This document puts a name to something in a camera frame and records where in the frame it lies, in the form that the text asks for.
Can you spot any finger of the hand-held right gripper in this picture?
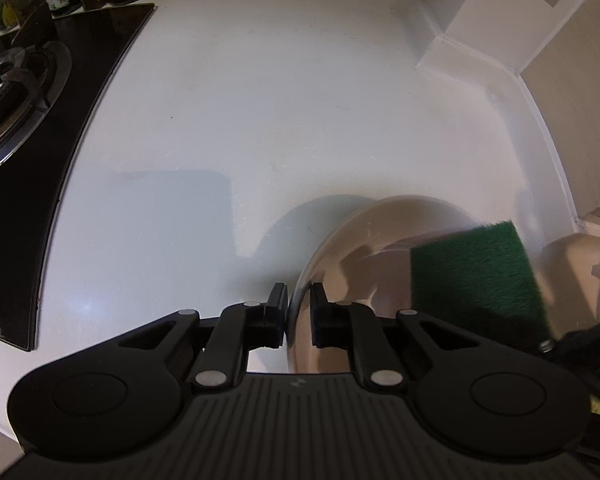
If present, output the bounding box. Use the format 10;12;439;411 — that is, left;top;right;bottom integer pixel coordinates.
540;300;600;411

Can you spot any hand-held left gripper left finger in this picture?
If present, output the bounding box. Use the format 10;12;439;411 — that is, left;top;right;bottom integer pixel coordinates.
117;282;289;395

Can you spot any white ceramic bowl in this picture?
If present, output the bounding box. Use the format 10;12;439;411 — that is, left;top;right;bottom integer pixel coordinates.
285;195;481;375

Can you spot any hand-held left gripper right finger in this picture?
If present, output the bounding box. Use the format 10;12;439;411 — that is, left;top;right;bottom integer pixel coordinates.
310;282;481;395

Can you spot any black burner grate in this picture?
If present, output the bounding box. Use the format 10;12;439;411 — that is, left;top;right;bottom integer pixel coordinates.
0;40;73;181

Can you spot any green and pink sponge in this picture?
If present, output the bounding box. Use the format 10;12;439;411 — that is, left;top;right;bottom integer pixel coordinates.
410;220;553;345

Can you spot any black glass gas stove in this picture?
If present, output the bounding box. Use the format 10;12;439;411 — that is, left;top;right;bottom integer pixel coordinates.
0;2;157;352

